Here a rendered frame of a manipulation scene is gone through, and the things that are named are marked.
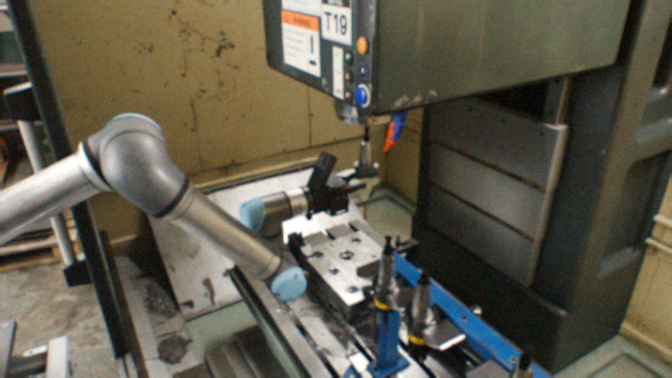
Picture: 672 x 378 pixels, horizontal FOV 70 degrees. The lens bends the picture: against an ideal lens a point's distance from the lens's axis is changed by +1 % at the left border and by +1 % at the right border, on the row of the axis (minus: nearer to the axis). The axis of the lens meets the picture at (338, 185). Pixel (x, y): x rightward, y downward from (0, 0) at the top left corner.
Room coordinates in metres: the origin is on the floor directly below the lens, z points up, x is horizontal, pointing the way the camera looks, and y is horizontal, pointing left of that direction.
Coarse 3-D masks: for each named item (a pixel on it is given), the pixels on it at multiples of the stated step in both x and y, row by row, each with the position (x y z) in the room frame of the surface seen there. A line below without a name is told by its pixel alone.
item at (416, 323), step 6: (408, 306) 0.70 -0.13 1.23; (408, 312) 0.68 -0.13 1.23; (438, 312) 0.68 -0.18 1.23; (408, 318) 0.67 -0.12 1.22; (414, 318) 0.67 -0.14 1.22; (432, 318) 0.66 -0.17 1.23; (438, 318) 0.67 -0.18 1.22; (408, 324) 0.67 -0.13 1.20; (414, 324) 0.66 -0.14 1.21; (420, 324) 0.65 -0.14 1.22; (426, 324) 0.65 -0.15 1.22; (432, 324) 0.65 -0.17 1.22; (414, 330) 0.66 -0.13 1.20; (420, 330) 0.65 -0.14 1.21
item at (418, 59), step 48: (384, 0) 0.74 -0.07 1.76; (432, 0) 0.79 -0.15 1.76; (480, 0) 0.84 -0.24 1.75; (528, 0) 0.90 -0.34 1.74; (576, 0) 0.97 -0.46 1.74; (624, 0) 1.05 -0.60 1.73; (384, 48) 0.74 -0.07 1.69; (432, 48) 0.79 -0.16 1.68; (480, 48) 0.85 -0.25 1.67; (528, 48) 0.91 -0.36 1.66; (576, 48) 0.99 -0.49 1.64; (336, 96) 0.85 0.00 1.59; (384, 96) 0.74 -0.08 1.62; (432, 96) 0.80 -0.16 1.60
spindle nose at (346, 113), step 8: (336, 104) 1.09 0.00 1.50; (344, 104) 1.06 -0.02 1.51; (336, 112) 1.10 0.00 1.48; (344, 112) 1.06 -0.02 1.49; (352, 112) 1.05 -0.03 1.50; (344, 120) 1.07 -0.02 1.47; (352, 120) 1.05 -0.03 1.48; (360, 120) 1.04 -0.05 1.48; (368, 120) 1.04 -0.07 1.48; (376, 120) 1.04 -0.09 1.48; (384, 120) 1.05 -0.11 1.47; (392, 120) 1.07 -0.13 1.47
